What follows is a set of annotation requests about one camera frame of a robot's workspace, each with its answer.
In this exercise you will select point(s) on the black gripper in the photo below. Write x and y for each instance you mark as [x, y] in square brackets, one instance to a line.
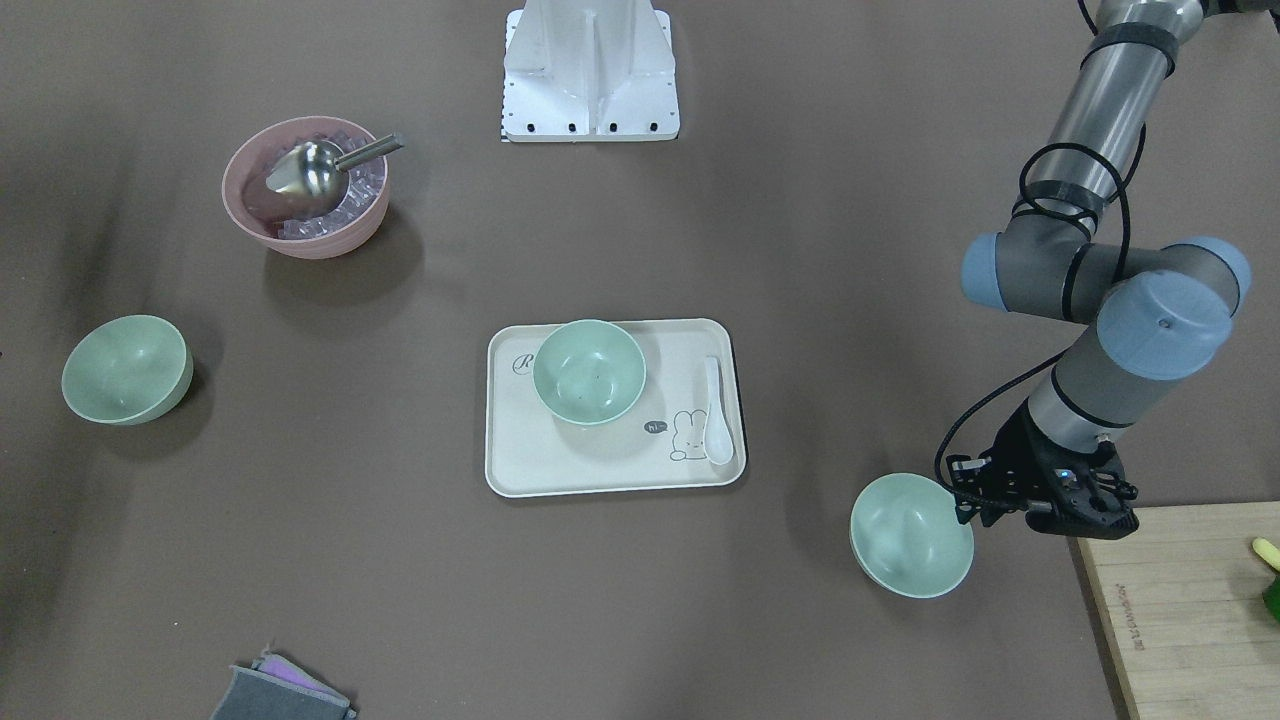
[1018, 458]

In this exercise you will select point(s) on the green bowl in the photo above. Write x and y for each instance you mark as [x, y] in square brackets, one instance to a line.
[128, 371]
[589, 372]
[905, 537]

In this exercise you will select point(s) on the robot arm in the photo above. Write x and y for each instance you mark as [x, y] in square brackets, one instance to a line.
[1151, 318]

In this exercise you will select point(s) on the bamboo cutting board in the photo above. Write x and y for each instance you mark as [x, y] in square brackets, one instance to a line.
[1181, 603]

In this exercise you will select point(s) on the yellow plastic knife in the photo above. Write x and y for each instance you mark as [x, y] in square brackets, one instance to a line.
[1266, 551]

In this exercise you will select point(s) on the green lime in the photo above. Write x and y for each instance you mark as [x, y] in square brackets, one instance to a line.
[1271, 599]

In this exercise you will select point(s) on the white ceramic spoon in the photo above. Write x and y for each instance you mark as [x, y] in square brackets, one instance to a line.
[718, 442]

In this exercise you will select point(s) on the beige serving tray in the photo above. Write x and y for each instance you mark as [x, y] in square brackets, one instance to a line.
[657, 444]

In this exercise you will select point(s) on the green bowl on tray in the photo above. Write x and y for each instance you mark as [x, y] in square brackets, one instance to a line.
[589, 372]

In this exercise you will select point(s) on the grey folded cloth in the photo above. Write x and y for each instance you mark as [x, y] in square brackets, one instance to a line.
[275, 687]

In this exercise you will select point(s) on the metal scoop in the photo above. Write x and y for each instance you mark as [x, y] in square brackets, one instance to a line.
[313, 178]

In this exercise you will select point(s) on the pink bowl with ice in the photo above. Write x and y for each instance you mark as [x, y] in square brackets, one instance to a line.
[351, 225]

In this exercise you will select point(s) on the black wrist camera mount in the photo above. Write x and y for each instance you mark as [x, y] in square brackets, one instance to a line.
[992, 484]

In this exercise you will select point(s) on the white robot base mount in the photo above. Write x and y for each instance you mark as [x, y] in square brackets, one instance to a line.
[589, 71]

